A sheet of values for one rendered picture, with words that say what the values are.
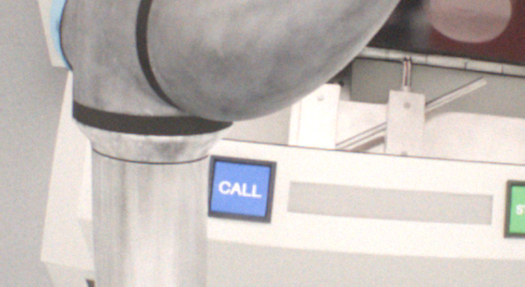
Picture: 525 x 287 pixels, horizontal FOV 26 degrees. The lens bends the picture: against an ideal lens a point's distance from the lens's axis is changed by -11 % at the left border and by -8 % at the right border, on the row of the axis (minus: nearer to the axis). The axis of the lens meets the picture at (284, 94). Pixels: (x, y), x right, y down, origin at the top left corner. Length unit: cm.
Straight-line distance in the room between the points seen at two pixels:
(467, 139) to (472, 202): 13
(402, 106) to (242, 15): 45
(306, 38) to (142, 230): 20
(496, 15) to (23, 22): 125
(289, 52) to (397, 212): 36
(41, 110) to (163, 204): 137
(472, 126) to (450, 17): 11
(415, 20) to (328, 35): 49
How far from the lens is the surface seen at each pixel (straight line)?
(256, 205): 101
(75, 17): 80
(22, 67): 221
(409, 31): 117
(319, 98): 111
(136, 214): 80
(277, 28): 68
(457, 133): 115
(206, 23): 69
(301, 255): 101
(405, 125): 111
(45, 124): 214
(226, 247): 101
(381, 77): 123
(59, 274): 118
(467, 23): 119
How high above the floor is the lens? 189
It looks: 62 degrees down
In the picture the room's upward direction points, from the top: 5 degrees clockwise
